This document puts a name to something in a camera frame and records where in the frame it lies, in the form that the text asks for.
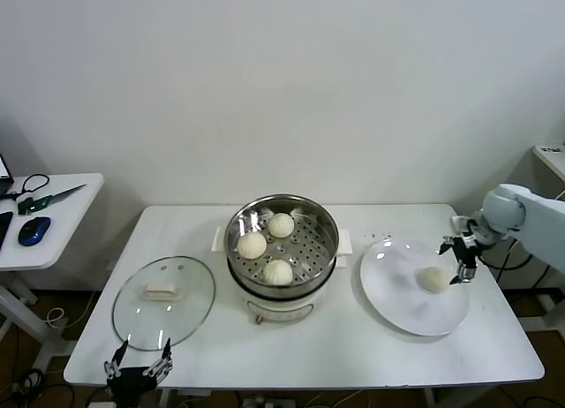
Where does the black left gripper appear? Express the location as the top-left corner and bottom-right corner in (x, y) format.
(103, 337), (174, 408)

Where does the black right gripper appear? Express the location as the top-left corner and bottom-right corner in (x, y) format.
(437, 230), (485, 286)

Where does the white steamed baozi bun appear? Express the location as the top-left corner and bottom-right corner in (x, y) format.
(237, 230), (268, 260)
(417, 266), (448, 293)
(267, 212), (295, 239)
(262, 258), (295, 286)

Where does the glass lid with cream handle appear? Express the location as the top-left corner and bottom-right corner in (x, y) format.
(111, 255), (217, 352)

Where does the stainless steel steamer basket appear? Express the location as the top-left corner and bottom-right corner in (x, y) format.
(223, 194), (340, 297)

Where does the white round plate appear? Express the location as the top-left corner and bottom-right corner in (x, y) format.
(359, 238), (471, 337)

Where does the white side table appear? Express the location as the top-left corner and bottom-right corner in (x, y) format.
(0, 172), (105, 374)

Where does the white electric cooker base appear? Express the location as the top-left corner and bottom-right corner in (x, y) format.
(212, 224), (354, 326)

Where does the blue computer mouse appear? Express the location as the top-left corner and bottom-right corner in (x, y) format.
(18, 215), (52, 246)

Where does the black keyboard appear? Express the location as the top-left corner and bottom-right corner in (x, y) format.
(0, 210), (15, 253)

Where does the black laptop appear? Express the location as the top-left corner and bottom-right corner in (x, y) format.
(0, 151), (15, 196)

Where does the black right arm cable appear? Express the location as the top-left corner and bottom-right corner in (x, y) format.
(478, 239), (535, 270)

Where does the white floor cable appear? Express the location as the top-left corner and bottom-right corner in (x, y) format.
(43, 288), (101, 329)

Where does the green handled dark blade tool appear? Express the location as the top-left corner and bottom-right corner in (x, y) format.
(17, 183), (88, 215)

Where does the black looped cable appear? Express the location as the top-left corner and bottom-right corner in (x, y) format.
(0, 173), (50, 201)

